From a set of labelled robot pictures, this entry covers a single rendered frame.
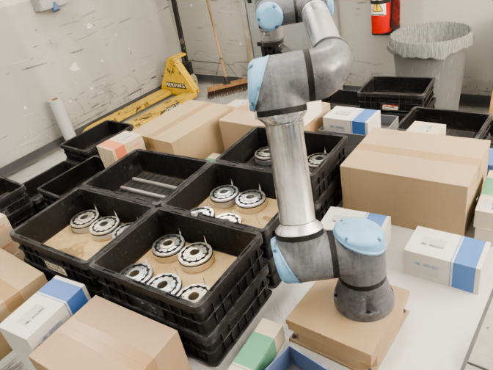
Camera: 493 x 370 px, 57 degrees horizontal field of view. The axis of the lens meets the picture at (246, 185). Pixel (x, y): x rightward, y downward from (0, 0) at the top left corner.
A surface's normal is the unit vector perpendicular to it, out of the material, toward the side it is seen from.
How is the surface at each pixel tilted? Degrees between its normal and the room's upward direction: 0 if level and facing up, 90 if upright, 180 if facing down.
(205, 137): 90
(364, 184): 90
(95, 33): 90
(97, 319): 0
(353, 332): 2
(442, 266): 90
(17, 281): 0
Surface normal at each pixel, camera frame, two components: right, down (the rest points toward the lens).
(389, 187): -0.56, 0.51
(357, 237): -0.04, -0.87
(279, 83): -0.07, 0.19
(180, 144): 0.76, 0.22
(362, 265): -0.01, 0.49
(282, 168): -0.44, 0.24
